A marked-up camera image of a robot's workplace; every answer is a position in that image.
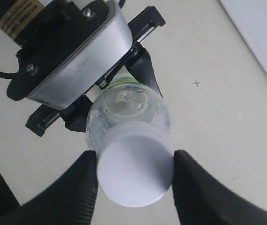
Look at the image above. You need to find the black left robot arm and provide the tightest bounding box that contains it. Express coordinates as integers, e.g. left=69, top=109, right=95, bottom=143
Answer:
left=0, top=0, right=165, bottom=136

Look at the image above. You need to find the white plastic tray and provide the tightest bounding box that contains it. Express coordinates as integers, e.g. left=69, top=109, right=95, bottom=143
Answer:
left=220, top=0, right=267, bottom=74

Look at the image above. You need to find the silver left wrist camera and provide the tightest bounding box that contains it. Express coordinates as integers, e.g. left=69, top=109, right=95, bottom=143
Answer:
left=27, top=0, right=133, bottom=110

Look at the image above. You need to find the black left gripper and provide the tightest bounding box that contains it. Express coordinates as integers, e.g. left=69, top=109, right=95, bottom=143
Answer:
left=7, top=0, right=165, bottom=136

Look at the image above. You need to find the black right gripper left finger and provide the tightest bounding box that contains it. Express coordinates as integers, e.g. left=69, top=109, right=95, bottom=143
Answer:
left=0, top=150, right=98, bottom=225

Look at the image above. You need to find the white bottle cap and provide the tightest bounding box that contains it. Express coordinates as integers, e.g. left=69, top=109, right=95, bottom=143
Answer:
left=96, top=121, right=174, bottom=208

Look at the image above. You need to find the clear plastic drink bottle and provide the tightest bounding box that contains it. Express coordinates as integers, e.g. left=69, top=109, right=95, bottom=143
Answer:
left=86, top=73, right=171, bottom=150

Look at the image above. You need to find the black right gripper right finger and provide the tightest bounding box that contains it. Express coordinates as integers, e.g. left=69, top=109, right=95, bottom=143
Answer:
left=172, top=150, right=267, bottom=225

